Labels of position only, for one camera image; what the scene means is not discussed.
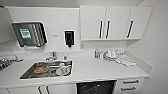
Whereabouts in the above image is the black built-in dishwasher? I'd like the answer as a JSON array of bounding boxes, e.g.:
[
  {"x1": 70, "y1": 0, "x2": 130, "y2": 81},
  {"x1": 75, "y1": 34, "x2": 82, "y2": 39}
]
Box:
[{"x1": 75, "y1": 79, "x2": 118, "y2": 94}]

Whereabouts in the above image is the blue dish soap bottle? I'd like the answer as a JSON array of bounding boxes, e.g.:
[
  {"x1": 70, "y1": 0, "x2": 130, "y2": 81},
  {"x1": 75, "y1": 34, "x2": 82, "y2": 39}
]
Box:
[{"x1": 94, "y1": 49, "x2": 100, "y2": 60}]

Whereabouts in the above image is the small white bottle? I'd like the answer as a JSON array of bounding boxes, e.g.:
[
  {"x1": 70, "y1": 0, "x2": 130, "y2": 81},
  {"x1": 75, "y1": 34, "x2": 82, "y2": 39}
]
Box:
[{"x1": 99, "y1": 52, "x2": 105, "y2": 61}]

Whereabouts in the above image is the chrome sink knob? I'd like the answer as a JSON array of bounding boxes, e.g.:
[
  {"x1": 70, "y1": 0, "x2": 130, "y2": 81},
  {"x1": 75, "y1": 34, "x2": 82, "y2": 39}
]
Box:
[{"x1": 62, "y1": 55, "x2": 68, "y2": 61}]

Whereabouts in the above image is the white cup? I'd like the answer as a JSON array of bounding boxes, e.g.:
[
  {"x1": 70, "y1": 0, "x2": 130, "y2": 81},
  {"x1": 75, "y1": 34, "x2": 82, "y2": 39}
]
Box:
[{"x1": 55, "y1": 62, "x2": 72, "y2": 76}]

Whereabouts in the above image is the chrome sink faucet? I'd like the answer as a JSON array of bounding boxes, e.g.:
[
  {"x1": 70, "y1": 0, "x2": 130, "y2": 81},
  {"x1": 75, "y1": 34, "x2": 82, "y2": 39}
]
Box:
[{"x1": 45, "y1": 50, "x2": 59, "y2": 62}]

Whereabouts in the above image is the white cloth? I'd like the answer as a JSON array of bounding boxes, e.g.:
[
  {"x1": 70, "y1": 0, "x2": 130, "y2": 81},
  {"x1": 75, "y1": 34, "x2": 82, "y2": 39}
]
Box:
[{"x1": 116, "y1": 53, "x2": 137, "y2": 67}]

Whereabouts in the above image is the steel kitchen sink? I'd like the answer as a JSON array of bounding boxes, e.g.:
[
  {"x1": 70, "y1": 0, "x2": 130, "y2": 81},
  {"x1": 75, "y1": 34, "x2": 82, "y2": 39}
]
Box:
[{"x1": 19, "y1": 59, "x2": 75, "y2": 81}]

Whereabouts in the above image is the white two-door base cabinet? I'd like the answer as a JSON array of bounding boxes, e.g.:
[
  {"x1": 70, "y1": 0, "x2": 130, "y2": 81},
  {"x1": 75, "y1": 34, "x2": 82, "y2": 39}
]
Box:
[{"x1": 0, "y1": 82, "x2": 78, "y2": 94}]

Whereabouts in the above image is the orange bowl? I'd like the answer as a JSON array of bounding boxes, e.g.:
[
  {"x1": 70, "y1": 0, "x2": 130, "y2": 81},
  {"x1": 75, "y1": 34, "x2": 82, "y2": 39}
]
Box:
[{"x1": 34, "y1": 64, "x2": 49, "y2": 75}]

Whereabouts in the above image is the steel paper towel dispenser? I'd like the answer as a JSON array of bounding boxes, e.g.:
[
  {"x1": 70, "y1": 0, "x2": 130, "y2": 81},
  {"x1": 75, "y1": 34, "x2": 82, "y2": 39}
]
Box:
[{"x1": 11, "y1": 21, "x2": 49, "y2": 50}]

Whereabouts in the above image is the white drawer unit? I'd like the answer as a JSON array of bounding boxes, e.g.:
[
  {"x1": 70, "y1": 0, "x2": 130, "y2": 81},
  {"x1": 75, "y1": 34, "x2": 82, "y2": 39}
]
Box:
[{"x1": 113, "y1": 76, "x2": 146, "y2": 94}]

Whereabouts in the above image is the white wall outlet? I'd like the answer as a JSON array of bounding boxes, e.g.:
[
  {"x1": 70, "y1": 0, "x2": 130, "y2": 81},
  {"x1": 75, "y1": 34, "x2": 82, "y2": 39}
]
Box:
[{"x1": 79, "y1": 42, "x2": 85, "y2": 49}]

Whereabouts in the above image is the black wall soap dispenser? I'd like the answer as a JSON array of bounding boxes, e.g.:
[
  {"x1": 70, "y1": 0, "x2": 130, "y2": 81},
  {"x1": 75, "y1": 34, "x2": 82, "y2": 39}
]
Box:
[{"x1": 63, "y1": 29, "x2": 76, "y2": 49}]

